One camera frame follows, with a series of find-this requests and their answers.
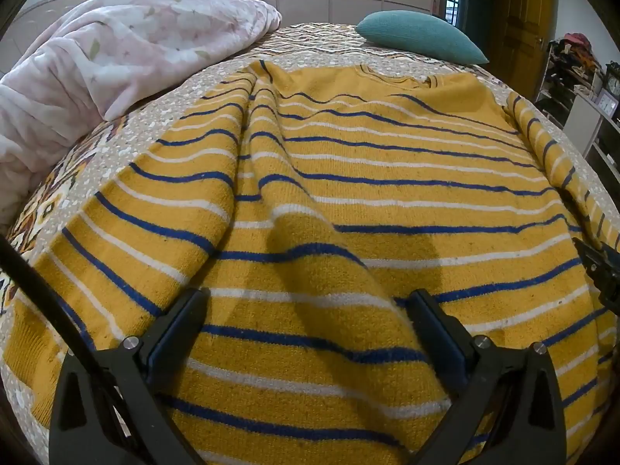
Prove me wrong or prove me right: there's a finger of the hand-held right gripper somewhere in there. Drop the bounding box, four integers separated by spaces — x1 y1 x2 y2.
572 237 620 318

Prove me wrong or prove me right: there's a curved metal headboard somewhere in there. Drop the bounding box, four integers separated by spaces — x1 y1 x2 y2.
12 0 95 22

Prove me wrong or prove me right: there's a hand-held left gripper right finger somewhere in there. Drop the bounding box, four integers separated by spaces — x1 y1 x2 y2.
406 289 567 465

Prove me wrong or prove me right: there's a black cable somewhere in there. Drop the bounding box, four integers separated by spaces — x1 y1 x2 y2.
0 236 129 427

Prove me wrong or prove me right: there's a yellow striped sweater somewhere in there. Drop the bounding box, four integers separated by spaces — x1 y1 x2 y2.
5 59 620 465

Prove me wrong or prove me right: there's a pile of clothes on shelf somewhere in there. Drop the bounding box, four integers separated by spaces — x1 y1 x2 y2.
549 33 605 93

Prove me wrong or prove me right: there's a teal pillow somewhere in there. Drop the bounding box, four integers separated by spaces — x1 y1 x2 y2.
356 10 490 65

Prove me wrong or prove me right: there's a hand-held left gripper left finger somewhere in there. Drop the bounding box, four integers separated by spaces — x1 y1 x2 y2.
49 288 210 465

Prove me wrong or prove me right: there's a pink floral blanket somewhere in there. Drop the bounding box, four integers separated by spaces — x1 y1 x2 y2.
0 0 282 226

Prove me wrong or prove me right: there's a beige quilted bedspread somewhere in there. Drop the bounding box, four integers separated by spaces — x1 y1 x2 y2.
0 22 620 465

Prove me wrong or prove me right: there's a dark window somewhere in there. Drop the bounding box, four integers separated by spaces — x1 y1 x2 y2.
443 0 472 30

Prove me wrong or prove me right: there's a white shelving unit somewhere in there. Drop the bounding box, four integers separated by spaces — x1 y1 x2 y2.
533 34 620 189

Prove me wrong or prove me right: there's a black ornate clock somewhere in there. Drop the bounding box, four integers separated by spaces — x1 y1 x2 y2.
604 60 620 98

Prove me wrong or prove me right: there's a wooden door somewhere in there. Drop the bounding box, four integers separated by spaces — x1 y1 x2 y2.
498 0 559 102

